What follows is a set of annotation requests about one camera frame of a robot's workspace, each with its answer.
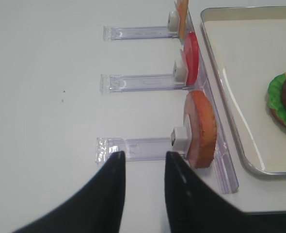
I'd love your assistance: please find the green lettuce on burger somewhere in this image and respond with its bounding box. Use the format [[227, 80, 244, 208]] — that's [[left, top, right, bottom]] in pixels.
[[267, 72, 286, 131]]

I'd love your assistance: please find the red tomato slice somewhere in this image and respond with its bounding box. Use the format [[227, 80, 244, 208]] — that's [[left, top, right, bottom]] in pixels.
[[183, 32, 199, 87]]

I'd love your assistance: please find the white pusher block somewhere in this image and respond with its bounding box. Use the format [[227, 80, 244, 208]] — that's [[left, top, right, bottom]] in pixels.
[[167, 11, 180, 33], [170, 127, 189, 151], [173, 60, 188, 83]]

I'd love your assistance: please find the upright bread bun slice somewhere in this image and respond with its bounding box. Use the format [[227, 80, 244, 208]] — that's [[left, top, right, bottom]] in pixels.
[[184, 90, 217, 168]]

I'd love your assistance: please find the white rectangular tray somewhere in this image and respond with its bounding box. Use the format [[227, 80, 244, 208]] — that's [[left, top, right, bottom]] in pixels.
[[201, 6, 286, 176]]

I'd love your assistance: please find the clear acrylic left food rack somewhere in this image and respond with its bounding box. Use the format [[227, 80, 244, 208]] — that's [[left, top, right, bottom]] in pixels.
[[95, 11, 239, 194]]

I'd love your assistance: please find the white pusher block far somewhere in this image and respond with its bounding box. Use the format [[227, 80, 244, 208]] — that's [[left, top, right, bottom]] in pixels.
[[167, 11, 180, 33]]

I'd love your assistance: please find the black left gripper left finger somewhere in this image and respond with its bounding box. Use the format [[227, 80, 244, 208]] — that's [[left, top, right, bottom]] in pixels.
[[17, 151, 126, 233]]

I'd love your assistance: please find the bottom bun on tray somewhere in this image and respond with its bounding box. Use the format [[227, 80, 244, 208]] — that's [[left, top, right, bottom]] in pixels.
[[270, 107, 286, 127]]

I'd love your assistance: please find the white pusher block near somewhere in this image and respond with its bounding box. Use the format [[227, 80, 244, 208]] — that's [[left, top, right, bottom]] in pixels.
[[170, 127, 189, 151]]

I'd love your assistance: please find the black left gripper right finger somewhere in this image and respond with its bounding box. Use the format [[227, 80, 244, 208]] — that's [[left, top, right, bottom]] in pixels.
[[165, 151, 250, 233]]

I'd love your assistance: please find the upright orange cheese slice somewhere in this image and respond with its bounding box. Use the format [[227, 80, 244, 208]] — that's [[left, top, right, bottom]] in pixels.
[[175, 0, 189, 41]]

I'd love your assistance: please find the white pusher block middle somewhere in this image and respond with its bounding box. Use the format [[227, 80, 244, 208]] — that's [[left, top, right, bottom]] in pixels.
[[173, 60, 188, 83]]

